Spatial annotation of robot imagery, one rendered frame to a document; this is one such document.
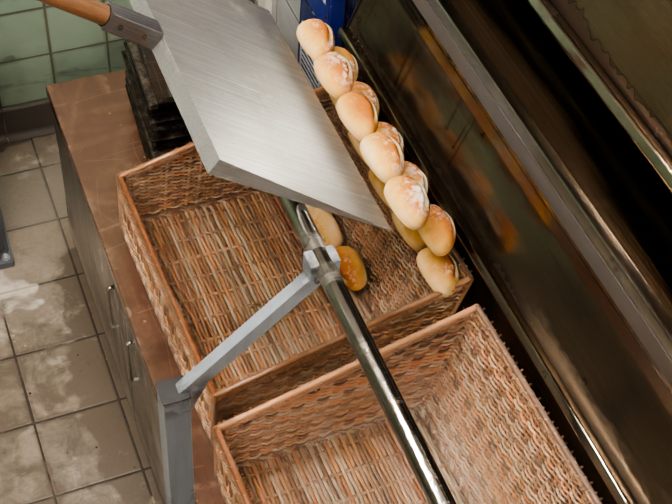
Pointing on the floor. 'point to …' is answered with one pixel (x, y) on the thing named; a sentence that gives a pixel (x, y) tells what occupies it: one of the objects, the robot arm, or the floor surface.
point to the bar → (392, 399)
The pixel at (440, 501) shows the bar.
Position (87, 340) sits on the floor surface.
